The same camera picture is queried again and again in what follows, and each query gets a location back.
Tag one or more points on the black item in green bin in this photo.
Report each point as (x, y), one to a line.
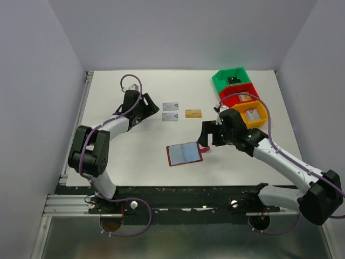
(233, 80)

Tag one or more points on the red leather card holder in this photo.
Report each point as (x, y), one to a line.
(186, 153)

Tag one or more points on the aluminium rail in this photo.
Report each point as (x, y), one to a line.
(64, 174)
(81, 205)

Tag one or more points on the aluminium front rail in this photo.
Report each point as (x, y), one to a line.
(81, 205)

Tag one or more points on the tan box in red bin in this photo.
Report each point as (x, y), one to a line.
(244, 97)

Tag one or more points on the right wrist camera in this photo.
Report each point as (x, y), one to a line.
(219, 110)

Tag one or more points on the white box in yellow bin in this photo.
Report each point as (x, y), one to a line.
(252, 115)

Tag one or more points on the yellow plastic bin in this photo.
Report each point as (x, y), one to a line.
(243, 107)

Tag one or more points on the aluminium left side rail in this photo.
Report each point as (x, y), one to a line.
(64, 174)

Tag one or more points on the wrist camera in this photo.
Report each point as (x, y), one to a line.
(134, 87)
(219, 110)

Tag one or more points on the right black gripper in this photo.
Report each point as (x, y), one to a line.
(210, 127)

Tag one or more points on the white VIP card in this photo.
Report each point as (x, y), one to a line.
(169, 117)
(173, 106)

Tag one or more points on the green plastic bin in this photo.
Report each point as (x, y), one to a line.
(220, 78)

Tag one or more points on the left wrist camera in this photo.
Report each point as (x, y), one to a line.
(134, 87)

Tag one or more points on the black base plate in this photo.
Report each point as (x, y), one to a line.
(233, 202)

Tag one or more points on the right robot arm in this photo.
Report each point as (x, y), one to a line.
(317, 194)

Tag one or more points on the gold credit card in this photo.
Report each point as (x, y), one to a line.
(193, 113)

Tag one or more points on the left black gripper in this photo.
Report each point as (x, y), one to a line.
(150, 109)

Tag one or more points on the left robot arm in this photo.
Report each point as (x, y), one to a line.
(90, 147)

